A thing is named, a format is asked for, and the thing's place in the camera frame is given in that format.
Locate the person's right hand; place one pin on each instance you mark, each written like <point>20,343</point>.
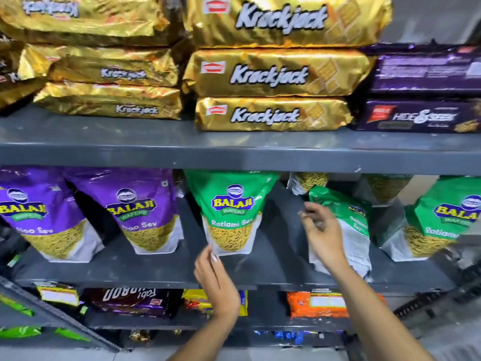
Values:
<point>327,240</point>

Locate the person's left hand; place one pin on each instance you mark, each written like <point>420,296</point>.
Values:
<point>218,285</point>

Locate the person's left fingers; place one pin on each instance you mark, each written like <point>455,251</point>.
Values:
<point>208,259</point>

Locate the person's right fingers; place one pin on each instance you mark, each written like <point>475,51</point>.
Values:
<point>315,216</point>

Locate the person's left forearm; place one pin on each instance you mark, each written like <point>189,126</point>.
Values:
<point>210,340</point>

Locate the person's right forearm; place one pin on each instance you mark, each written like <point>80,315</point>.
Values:
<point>375,319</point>

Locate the green snack bag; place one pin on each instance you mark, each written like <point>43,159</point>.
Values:
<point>357,233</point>
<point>389,186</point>
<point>306,182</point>
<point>436,225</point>
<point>231,210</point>

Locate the yellow biscuit packet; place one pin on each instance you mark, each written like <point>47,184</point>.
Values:
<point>195,300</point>

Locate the purple snack bag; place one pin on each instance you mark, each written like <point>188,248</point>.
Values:
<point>41,218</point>
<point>146,214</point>

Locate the dark brown biscuit packet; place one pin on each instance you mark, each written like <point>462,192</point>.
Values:
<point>131,300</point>

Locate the orange biscuit packet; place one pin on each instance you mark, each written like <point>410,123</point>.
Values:
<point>319,306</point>

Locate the row of blue packets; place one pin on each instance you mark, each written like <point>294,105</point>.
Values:
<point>289,336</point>

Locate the grey metal shelf rack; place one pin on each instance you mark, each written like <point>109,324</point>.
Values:
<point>188,146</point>

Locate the purple biscuit packet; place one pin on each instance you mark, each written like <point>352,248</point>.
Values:
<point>424,71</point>
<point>417,116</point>

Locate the stack of gold biscuit packets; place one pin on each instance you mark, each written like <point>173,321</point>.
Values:
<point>263,75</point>

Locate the yellow white-label packet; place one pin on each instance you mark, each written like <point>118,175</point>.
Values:
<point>58,295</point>

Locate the bright green packet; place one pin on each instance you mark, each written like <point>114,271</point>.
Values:
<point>15,305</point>
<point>18,331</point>
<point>71,334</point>

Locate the grey side shelf rack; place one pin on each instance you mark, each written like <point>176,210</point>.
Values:
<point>56,319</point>

